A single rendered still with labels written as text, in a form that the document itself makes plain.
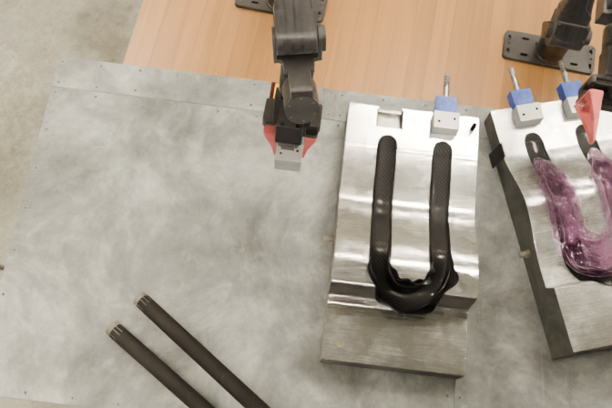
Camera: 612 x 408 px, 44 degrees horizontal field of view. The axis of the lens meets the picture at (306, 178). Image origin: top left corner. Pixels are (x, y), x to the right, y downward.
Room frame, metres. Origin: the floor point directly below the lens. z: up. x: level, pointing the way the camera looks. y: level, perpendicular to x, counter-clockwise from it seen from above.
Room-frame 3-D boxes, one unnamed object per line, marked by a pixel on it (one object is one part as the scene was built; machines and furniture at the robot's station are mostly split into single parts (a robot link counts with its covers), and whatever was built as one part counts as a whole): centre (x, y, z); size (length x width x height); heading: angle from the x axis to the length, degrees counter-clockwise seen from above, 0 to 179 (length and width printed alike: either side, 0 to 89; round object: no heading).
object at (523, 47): (0.87, -0.50, 0.84); 0.20 x 0.07 x 0.08; 84
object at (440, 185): (0.42, -0.21, 0.92); 0.35 x 0.16 x 0.09; 178
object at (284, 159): (0.56, 0.03, 0.93); 0.13 x 0.05 x 0.05; 179
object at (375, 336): (0.41, -0.19, 0.87); 0.50 x 0.26 x 0.14; 178
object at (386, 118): (0.63, -0.15, 0.87); 0.05 x 0.05 x 0.04; 88
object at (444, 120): (0.68, -0.26, 0.89); 0.13 x 0.05 x 0.05; 178
